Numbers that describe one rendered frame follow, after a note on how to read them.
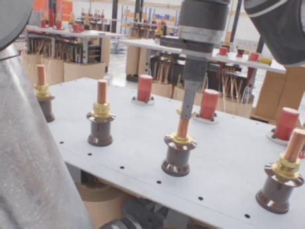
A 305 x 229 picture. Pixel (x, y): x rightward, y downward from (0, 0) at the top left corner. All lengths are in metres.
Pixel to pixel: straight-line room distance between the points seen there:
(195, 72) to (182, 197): 0.30
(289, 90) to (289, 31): 4.94
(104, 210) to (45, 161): 0.76
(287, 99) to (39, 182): 5.24
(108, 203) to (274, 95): 4.71
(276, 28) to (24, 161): 0.39
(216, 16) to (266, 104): 4.91
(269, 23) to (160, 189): 0.44
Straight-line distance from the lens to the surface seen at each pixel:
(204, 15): 0.52
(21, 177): 0.27
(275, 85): 5.31
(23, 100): 0.26
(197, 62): 0.52
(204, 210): 0.59
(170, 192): 0.61
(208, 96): 1.03
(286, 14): 0.41
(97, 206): 1.00
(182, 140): 0.62
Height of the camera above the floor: 1.75
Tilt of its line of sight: 22 degrees down
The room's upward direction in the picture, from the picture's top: 7 degrees clockwise
